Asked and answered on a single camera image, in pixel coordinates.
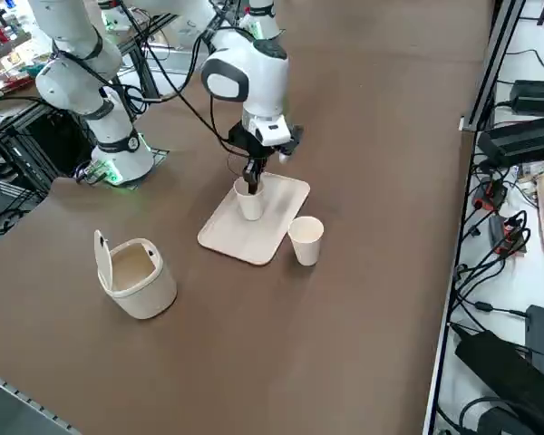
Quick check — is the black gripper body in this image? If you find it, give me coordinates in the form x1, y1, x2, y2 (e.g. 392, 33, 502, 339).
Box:
228, 124, 306, 163

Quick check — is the white disposable paper cup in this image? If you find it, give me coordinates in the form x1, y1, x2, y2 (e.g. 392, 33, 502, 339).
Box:
287, 215, 325, 266
233, 178, 267, 222

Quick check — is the white rectangular mat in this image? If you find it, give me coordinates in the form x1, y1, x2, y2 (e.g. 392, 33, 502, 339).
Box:
197, 170, 311, 266

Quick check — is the cream desktop bin with lid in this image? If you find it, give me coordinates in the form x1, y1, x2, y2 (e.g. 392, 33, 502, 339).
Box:
92, 228, 180, 321

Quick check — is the red and black adapter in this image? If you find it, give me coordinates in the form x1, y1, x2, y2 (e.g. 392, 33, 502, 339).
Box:
474, 179, 510, 210

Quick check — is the orange and black plug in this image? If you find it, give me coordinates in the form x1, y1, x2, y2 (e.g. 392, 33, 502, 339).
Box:
488, 214, 529, 257

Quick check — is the dark power supply brick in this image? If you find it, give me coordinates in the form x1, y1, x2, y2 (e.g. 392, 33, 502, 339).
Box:
477, 114, 544, 167

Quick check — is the black flat power supply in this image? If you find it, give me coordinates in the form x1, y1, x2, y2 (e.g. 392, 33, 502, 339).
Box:
509, 80, 544, 115

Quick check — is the aluminium camera post with bracket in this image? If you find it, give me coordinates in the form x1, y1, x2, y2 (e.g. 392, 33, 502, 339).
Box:
459, 0, 528, 133

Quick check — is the aluminium profile rail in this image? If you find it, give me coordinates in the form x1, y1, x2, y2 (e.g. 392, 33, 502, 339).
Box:
0, 365, 82, 435

